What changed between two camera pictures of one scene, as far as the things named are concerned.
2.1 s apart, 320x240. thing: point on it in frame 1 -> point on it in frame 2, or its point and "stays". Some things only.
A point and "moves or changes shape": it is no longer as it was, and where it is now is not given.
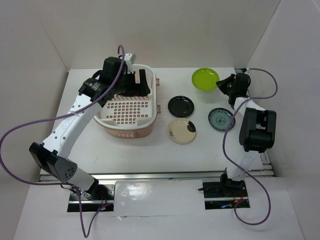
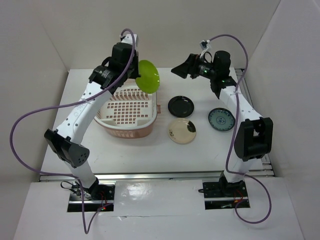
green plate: [205, 79] moves or changes shape
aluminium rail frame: [266, 171] stays
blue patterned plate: [219, 118] stays
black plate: [181, 106] stays
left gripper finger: [142, 88] -> [135, 73]
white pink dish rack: [132, 117] stays
